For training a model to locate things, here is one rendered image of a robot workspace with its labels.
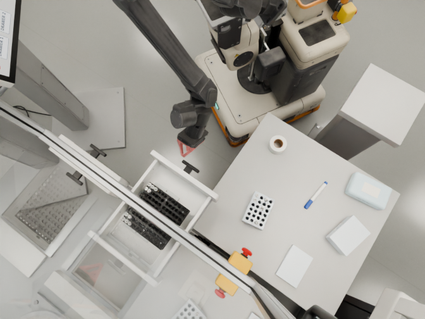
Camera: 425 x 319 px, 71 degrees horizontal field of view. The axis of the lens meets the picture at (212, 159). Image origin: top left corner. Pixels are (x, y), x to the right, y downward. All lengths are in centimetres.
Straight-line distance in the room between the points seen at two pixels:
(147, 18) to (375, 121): 104
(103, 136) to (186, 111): 135
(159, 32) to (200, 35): 170
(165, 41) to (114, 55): 171
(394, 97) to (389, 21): 138
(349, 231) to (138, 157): 140
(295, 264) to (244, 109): 99
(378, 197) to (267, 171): 43
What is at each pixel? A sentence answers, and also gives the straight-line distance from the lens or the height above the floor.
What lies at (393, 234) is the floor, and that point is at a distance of 224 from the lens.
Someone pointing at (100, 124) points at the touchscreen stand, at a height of 4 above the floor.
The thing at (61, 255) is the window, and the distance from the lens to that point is 19.
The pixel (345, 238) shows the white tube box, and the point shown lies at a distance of 123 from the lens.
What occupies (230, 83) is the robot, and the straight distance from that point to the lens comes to 191.
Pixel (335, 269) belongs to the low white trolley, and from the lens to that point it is 127.
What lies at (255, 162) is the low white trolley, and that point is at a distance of 124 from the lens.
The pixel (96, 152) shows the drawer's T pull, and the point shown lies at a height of 91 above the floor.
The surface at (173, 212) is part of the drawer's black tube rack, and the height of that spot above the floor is 90.
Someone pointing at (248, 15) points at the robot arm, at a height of 125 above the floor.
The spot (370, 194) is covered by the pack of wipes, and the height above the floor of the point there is 81.
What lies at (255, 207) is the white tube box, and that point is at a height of 80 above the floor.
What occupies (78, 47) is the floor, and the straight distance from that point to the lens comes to 262.
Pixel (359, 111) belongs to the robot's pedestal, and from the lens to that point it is 144.
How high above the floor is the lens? 195
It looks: 75 degrees down
